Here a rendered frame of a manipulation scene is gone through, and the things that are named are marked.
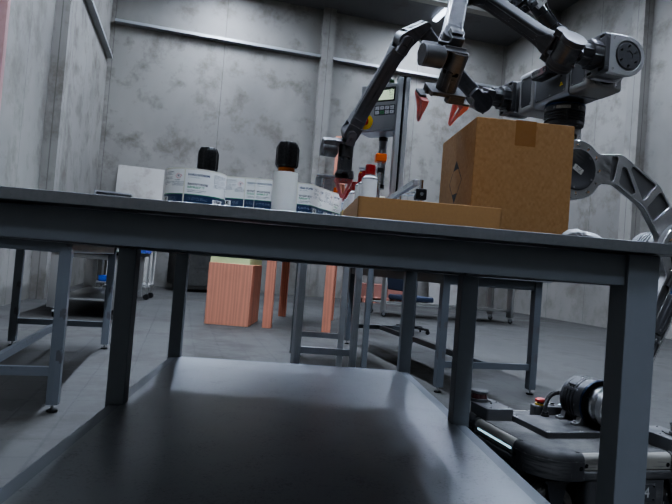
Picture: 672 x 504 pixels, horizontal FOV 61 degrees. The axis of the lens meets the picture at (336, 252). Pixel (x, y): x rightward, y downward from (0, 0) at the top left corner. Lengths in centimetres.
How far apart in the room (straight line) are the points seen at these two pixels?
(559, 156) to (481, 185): 20
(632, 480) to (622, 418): 11
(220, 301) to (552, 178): 540
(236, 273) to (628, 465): 560
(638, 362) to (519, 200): 46
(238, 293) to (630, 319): 559
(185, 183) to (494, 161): 100
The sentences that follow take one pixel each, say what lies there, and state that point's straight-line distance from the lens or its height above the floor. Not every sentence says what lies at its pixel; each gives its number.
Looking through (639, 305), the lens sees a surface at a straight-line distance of 119.
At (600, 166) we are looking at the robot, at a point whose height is 115.
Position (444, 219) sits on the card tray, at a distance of 104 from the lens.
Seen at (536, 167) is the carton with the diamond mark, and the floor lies 101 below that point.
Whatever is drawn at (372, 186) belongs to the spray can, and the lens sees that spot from 187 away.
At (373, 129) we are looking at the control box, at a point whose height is 129.
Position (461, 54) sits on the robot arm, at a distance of 159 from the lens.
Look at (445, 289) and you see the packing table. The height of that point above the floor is 66.
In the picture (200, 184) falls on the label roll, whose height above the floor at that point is 97.
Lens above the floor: 74
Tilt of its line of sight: 2 degrees up
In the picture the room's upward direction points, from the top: 5 degrees clockwise
